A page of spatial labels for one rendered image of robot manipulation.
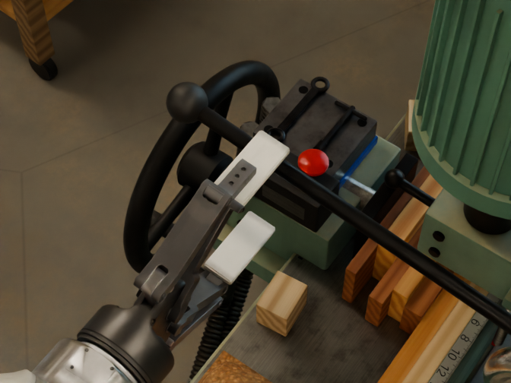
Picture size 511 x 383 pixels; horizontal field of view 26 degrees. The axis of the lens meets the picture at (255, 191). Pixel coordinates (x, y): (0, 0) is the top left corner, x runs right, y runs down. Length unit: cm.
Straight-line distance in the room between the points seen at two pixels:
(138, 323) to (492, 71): 32
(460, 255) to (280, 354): 20
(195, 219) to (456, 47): 23
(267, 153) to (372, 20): 169
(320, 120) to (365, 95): 130
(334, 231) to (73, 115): 137
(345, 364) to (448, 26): 42
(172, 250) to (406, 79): 166
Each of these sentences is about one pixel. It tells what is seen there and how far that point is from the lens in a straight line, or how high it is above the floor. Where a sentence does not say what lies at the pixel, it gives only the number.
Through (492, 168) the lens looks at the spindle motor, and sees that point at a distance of 85.
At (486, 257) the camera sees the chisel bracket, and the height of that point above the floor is 102.
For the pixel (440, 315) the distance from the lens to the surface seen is 109.
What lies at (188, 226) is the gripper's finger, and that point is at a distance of 84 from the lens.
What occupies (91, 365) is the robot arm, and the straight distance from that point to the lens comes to 84.
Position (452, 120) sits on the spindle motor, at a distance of 83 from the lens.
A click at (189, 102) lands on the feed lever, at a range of 91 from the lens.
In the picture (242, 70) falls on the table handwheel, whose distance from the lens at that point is 125.
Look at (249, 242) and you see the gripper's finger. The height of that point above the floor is 104.
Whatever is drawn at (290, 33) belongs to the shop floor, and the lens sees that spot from 252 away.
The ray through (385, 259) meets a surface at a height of 95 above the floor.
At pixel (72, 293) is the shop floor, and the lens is 218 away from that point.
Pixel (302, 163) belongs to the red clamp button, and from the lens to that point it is 107.
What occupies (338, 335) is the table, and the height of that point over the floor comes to 90.
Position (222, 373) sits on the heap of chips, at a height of 92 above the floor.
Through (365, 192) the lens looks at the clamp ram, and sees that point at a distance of 113.
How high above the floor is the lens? 191
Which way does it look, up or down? 57 degrees down
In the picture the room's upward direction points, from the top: straight up
